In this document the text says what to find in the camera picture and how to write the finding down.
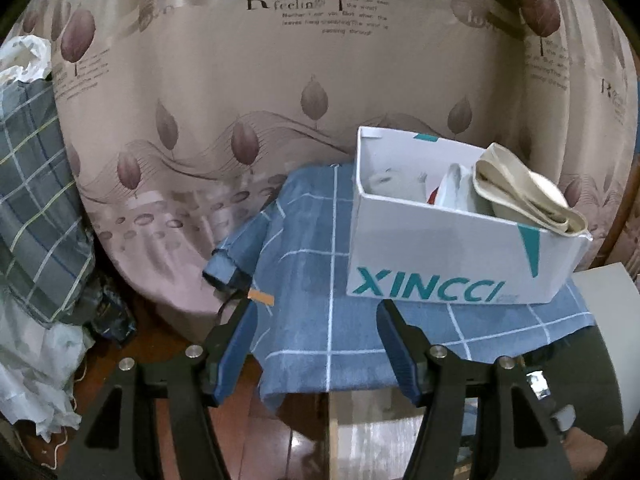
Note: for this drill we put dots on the white shoe box teal print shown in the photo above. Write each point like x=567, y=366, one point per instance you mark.
x=425, y=240

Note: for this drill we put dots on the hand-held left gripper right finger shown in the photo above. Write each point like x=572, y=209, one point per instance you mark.
x=400, y=355

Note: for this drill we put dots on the beige leaf print curtain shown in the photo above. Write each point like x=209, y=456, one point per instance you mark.
x=200, y=85

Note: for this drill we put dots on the dark blue plastic bag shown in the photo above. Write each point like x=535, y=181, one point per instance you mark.
x=112, y=310

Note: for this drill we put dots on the white board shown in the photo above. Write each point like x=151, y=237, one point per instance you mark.
x=605, y=300

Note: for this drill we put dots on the wooden nightstand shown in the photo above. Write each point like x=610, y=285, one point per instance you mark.
x=365, y=425

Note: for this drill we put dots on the grey checked blanket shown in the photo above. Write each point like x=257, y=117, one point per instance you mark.
x=35, y=185

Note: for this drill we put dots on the blue checked cloth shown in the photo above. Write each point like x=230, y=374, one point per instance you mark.
x=310, y=280

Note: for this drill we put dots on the orange tape strip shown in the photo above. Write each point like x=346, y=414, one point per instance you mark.
x=261, y=297

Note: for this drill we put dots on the beige bra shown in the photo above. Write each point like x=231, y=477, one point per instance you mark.
x=525, y=190

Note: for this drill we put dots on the white plastic bag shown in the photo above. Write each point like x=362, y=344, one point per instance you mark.
x=25, y=55
x=30, y=370

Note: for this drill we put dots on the white underwear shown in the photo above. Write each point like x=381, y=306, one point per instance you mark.
x=457, y=185

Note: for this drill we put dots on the red underwear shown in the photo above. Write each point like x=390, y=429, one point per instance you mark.
x=433, y=196

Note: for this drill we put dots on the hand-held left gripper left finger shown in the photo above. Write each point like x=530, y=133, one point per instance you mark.
x=232, y=350

